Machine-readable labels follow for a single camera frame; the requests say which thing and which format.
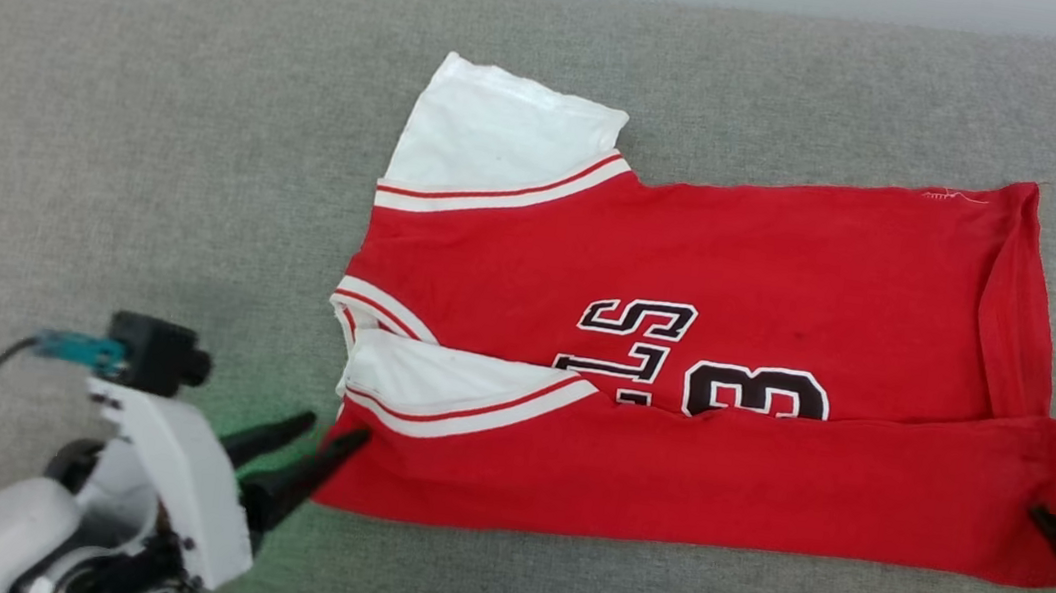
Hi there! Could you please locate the teal left camera connector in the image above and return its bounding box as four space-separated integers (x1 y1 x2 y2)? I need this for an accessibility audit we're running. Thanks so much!
29 327 130 382

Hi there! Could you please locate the red and white jersey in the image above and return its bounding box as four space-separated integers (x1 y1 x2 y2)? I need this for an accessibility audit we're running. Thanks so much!
305 41 1056 593

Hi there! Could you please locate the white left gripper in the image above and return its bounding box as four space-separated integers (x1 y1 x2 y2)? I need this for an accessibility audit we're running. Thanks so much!
66 376 374 593

